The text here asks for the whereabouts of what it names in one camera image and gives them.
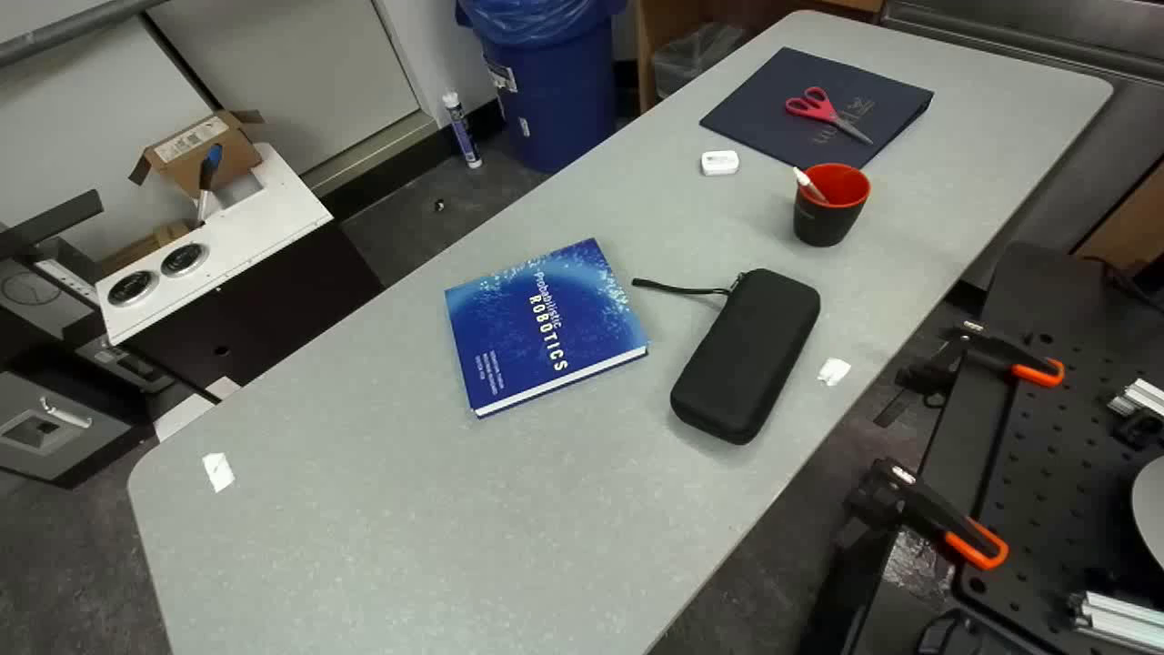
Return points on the white marker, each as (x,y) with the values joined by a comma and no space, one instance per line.
(809,187)

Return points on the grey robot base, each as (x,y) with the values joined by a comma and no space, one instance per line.
(1149,516)

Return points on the black cup red inside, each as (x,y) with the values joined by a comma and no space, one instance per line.
(829,227)

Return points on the blue robotics book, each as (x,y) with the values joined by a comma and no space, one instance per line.
(545,326)

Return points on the black zip case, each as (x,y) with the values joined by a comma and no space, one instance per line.
(744,357)

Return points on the small white earbud case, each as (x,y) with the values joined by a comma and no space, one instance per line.
(719,161)

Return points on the white spray bottle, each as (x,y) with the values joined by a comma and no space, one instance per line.
(462,129)

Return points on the blue trash bin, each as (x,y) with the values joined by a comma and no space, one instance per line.
(558,93)

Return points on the wooden cabinet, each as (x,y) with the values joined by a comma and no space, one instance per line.
(678,16)

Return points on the white stand with holes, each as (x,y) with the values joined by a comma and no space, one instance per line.
(240,230)

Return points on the navy blue binder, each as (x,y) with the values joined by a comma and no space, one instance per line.
(878,96)

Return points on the black orange clamp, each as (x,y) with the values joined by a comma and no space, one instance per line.
(933,516)
(1012,361)

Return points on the open cardboard box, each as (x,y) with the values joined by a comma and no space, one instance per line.
(184,152)

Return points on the black perforated mounting board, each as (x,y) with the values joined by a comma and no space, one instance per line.
(1056,486)

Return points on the black floor box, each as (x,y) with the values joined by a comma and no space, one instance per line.
(57,430)

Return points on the wooden desk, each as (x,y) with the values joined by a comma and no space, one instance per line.
(1127,224)

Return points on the aluminium extrusion bar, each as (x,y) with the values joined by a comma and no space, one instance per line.
(1123,620)
(1144,397)

